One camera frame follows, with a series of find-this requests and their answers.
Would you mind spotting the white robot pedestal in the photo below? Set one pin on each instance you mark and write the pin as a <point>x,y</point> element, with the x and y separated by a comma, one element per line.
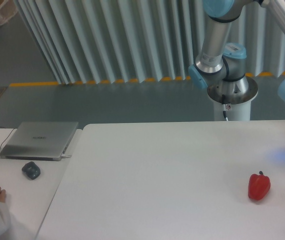
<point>232,99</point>

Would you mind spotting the red bell pepper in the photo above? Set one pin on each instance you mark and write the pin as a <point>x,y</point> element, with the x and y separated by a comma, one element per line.
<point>258,186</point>

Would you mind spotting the silver closed laptop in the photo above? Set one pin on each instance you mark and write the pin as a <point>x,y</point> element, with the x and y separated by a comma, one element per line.
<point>40,140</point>

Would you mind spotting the corrugated white partition screen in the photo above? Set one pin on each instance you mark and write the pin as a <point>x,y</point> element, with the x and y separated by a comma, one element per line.
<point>120,40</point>

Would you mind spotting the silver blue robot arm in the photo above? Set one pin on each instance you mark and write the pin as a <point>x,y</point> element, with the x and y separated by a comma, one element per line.
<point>220,66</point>

